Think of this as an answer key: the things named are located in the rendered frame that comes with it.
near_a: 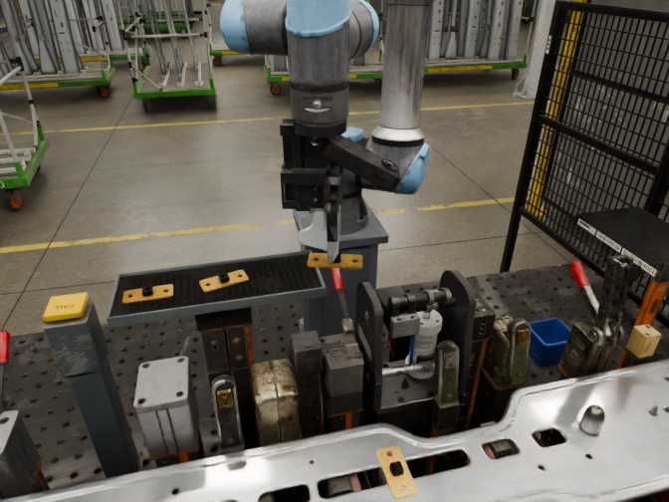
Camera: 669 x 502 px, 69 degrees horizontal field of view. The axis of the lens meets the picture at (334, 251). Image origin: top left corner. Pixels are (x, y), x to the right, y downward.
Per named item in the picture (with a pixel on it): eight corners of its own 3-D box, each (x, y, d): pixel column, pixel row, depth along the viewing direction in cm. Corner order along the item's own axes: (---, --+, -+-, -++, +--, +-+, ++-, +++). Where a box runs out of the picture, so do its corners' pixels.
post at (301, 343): (302, 494, 103) (294, 351, 82) (298, 473, 107) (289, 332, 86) (325, 489, 104) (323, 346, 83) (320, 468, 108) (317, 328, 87)
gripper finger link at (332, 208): (327, 232, 72) (327, 175, 68) (338, 232, 72) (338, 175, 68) (324, 246, 68) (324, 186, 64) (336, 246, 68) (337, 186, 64)
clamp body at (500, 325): (472, 480, 106) (502, 351, 87) (449, 437, 115) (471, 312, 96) (510, 471, 108) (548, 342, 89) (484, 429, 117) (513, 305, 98)
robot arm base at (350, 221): (304, 210, 128) (302, 175, 123) (358, 205, 131) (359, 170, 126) (314, 238, 116) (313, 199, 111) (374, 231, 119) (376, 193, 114)
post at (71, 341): (103, 491, 103) (39, 330, 81) (109, 460, 110) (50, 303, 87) (140, 483, 105) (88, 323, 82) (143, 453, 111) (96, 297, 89)
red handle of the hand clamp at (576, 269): (601, 337, 90) (567, 261, 97) (594, 340, 92) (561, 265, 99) (620, 334, 91) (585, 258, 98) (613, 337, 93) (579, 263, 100)
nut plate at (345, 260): (307, 267, 73) (306, 260, 73) (309, 254, 77) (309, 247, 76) (362, 269, 73) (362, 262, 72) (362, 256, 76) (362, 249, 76)
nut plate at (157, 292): (121, 305, 83) (120, 299, 83) (123, 292, 87) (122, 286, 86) (173, 297, 85) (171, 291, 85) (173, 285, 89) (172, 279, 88)
